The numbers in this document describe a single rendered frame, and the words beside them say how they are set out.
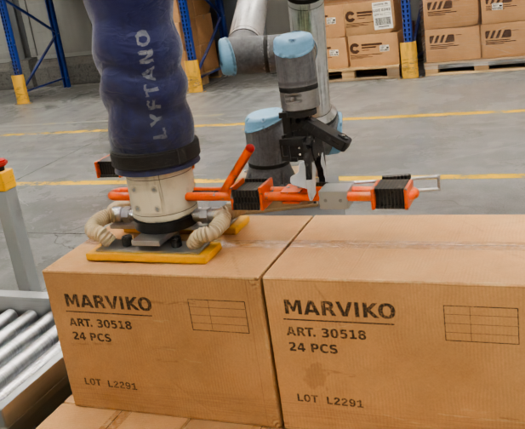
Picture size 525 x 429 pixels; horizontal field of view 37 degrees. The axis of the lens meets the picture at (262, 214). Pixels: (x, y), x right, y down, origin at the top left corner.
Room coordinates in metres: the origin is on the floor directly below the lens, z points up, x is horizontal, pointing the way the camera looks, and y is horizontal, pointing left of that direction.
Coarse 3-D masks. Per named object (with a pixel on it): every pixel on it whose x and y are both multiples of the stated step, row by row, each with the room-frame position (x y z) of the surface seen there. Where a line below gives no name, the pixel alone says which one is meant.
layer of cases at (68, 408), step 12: (72, 396) 1.95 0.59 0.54; (60, 408) 1.89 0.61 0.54; (72, 408) 1.88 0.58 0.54; (84, 408) 1.87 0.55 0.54; (96, 408) 1.87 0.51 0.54; (48, 420) 1.84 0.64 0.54; (60, 420) 1.83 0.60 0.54; (72, 420) 1.82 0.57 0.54; (84, 420) 1.81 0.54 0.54; (96, 420) 1.80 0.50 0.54; (108, 420) 1.79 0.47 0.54; (120, 420) 1.79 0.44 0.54; (132, 420) 1.78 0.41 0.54; (144, 420) 1.77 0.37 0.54; (156, 420) 1.76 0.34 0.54; (168, 420) 1.75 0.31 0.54; (180, 420) 1.74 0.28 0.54; (192, 420) 1.74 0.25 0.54; (204, 420) 1.73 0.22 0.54
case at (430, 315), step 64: (320, 256) 1.71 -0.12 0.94; (384, 256) 1.66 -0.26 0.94; (448, 256) 1.61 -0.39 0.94; (512, 256) 1.56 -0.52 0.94; (320, 320) 1.59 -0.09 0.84; (384, 320) 1.54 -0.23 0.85; (448, 320) 1.48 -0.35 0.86; (512, 320) 1.43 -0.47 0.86; (320, 384) 1.60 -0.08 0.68; (384, 384) 1.54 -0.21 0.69; (448, 384) 1.48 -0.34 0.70; (512, 384) 1.43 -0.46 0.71
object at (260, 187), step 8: (240, 184) 1.89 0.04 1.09; (248, 184) 1.89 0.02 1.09; (256, 184) 1.89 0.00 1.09; (264, 184) 1.84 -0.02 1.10; (272, 184) 1.88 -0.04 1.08; (232, 192) 1.83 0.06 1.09; (240, 192) 1.83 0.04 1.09; (248, 192) 1.82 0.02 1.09; (256, 192) 1.81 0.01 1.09; (264, 192) 1.83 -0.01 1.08; (232, 200) 1.84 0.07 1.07; (240, 200) 1.84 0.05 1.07; (248, 200) 1.83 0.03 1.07; (256, 200) 1.82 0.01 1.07; (264, 200) 1.82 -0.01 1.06; (232, 208) 1.85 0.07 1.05; (240, 208) 1.83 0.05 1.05; (248, 208) 1.82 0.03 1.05; (256, 208) 1.81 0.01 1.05; (264, 208) 1.82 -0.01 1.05
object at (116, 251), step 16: (128, 240) 1.90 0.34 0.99; (176, 240) 1.84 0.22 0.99; (96, 256) 1.89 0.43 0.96; (112, 256) 1.87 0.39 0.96; (128, 256) 1.85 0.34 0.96; (144, 256) 1.84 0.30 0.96; (160, 256) 1.82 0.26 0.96; (176, 256) 1.80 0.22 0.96; (192, 256) 1.78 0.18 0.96; (208, 256) 1.79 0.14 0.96
